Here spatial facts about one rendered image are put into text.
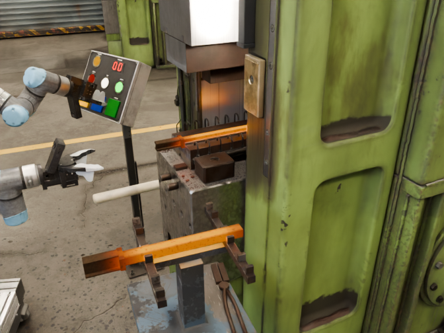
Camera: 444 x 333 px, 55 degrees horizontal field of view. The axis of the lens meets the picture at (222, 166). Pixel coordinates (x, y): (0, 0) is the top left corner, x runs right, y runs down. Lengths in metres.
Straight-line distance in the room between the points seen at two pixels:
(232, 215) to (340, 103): 0.55
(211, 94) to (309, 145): 0.67
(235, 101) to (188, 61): 0.48
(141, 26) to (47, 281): 4.48
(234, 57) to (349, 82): 0.40
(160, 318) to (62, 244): 1.66
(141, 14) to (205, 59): 4.98
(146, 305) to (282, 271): 0.45
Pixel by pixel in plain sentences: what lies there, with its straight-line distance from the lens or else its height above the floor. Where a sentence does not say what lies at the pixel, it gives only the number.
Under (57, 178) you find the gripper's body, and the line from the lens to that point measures 1.53.
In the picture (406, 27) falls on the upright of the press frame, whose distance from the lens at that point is 1.37.
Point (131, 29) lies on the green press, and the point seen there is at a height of 0.55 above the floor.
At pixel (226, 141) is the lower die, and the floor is 0.99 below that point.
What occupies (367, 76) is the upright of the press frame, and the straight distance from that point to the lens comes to 1.38.
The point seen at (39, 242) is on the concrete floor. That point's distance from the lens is 2.94.
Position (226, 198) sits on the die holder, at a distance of 1.51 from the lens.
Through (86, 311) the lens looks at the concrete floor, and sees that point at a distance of 2.39.
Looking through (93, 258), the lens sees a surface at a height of 1.00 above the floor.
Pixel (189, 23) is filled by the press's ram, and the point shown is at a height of 1.43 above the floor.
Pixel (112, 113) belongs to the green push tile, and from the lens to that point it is 1.94.
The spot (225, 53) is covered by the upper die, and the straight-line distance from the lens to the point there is 1.48.
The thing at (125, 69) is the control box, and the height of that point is 1.16.
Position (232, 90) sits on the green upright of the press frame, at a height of 1.10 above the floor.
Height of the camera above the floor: 1.66
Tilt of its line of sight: 28 degrees down
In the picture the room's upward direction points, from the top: straight up
